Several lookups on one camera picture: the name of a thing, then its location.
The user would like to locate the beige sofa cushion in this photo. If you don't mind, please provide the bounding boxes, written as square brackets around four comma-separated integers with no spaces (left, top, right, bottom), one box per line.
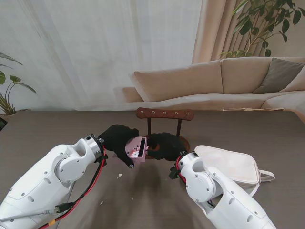
[280,68,305,93]

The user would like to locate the beige curtain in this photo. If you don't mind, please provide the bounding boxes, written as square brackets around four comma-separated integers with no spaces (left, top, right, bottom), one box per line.
[192,0,305,64]

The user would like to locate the brown wooden jewelry stand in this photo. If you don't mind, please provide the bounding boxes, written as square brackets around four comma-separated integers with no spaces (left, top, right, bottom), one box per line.
[135,107,195,158]

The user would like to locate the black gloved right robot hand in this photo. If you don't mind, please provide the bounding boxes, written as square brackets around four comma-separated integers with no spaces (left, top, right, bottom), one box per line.
[147,133,189,162]

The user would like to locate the grey network cable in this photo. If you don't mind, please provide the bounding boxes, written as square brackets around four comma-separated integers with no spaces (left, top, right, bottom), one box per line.
[0,202,74,220]

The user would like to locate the broad-leaf green potted plant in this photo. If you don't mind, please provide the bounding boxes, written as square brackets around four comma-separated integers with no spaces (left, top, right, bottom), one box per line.
[0,51,38,116]

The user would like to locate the pink floral gift box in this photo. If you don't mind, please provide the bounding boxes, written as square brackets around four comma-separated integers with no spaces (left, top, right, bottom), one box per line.
[124,136,150,164]

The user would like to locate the white sheer curtain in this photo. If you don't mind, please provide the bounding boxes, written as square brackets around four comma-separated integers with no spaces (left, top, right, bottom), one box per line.
[0,0,203,112]

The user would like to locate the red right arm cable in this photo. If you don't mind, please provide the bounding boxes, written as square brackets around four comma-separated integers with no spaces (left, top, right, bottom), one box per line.
[176,156,189,184]

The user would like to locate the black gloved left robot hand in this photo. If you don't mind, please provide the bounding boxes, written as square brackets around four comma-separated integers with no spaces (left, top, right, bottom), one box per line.
[98,124,140,169]

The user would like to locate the white zippered pouch bag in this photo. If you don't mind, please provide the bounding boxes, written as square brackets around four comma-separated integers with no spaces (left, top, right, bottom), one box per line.
[193,145,276,198]

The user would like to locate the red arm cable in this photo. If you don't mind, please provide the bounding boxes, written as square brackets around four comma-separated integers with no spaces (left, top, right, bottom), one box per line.
[33,145,108,229]
[176,156,189,184]

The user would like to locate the red left arm cable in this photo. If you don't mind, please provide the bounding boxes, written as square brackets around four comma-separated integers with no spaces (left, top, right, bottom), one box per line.
[33,145,108,229]

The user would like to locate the grey sofa cushion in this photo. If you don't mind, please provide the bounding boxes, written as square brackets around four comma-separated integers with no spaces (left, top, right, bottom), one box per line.
[254,57,305,94]

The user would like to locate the tall green leafy plant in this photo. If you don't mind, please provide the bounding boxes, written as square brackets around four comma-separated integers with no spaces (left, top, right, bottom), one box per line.
[220,0,302,59]

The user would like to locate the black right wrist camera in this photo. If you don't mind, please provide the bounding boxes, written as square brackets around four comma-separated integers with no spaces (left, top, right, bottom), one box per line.
[168,166,182,179]

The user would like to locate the beige sofa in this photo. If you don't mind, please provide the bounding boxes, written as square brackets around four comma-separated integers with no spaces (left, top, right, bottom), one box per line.
[122,56,305,113]

